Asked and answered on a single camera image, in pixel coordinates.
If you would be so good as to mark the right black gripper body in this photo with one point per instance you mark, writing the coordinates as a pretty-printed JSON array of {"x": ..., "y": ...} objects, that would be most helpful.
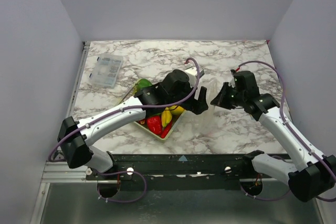
[{"x": 229, "y": 98}]

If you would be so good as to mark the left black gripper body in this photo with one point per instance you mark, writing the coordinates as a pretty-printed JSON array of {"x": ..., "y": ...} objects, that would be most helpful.
[{"x": 186, "y": 93}]

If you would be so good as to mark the clear zip top bag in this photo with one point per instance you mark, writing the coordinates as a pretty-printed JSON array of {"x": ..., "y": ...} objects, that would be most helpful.
[{"x": 203, "y": 123}]

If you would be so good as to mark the yellow lemon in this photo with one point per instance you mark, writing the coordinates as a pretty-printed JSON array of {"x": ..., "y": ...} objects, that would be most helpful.
[{"x": 176, "y": 110}]

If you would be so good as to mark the yellow banana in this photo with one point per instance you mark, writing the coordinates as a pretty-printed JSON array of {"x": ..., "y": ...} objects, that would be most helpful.
[{"x": 166, "y": 117}]

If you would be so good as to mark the green bell pepper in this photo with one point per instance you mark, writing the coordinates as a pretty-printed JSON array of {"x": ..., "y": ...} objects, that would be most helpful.
[{"x": 142, "y": 83}]

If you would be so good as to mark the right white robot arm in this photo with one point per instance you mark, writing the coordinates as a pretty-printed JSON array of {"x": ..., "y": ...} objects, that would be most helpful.
[{"x": 310, "y": 172}]

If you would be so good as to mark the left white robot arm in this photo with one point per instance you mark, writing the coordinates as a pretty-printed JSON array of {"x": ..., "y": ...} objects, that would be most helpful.
[{"x": 77, "y": 138}]

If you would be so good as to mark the red chili pepper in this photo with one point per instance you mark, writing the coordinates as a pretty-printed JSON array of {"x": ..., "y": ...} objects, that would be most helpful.
[{"x": 166, "y": 130}]

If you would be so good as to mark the red bell pepper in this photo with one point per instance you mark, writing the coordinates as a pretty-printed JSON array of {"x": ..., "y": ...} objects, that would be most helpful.
[{"x": 154, "y": 124}]

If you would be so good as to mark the pale green plastic basket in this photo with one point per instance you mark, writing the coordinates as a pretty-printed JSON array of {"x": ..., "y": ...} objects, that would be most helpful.
[{"x": 142, "y": 124}]

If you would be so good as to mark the clear plastic parts box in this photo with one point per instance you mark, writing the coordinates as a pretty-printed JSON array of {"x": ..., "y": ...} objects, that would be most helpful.
[{"x": 106, "y": 70}]

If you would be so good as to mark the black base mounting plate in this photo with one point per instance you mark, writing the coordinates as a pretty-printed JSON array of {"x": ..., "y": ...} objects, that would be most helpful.
[{"x": 179, "y": 172}]

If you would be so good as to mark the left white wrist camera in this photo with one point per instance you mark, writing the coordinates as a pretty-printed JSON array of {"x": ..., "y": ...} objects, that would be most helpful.
[{"x": 192, "y": 74}]

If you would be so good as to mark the aluminium extrusion rail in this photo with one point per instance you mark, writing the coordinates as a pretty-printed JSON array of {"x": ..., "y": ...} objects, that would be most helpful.
[{"x": 60, "y": 173}]

